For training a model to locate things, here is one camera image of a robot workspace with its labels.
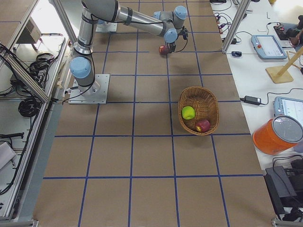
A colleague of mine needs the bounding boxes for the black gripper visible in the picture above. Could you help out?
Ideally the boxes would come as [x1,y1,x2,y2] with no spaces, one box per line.
[165,38,177,52]

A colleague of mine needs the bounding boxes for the dark red apple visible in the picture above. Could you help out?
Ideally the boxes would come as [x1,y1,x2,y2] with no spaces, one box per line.
[158,45,170,55]

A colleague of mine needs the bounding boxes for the green apple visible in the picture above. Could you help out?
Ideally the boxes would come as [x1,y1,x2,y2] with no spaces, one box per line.
[181,106,196,120]

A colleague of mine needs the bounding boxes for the red yellow apple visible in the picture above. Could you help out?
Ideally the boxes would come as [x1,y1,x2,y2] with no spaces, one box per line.
[196,119,211,132]

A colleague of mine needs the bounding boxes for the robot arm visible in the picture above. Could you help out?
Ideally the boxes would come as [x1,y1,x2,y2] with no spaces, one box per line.
[70,0,188,96]

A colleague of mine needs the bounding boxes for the woven wicker basket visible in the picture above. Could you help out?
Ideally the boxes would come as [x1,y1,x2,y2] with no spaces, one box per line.
[178,86,219,136]

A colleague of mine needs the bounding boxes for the teach pendant tablet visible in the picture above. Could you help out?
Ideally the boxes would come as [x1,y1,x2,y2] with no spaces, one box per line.
[251,35,287,60]
[274,96,303,120]

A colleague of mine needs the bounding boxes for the black power adapter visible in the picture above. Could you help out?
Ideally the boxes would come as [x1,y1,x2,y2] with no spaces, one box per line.
[240,96,261,105]

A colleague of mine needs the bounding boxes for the wooden stand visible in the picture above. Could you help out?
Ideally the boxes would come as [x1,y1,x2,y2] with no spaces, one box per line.
[265,47,303,84]

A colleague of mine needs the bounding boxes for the orange bucket with lid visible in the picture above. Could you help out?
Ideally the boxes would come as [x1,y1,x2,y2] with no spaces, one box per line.
[252,115,303,155]

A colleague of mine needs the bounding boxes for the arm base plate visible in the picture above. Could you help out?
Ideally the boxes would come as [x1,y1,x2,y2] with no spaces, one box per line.
[96,20,117,33]
[68,74,110,105]

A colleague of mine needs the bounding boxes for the aluminium frame post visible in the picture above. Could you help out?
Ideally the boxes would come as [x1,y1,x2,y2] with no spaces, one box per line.
[222,0,250,53]

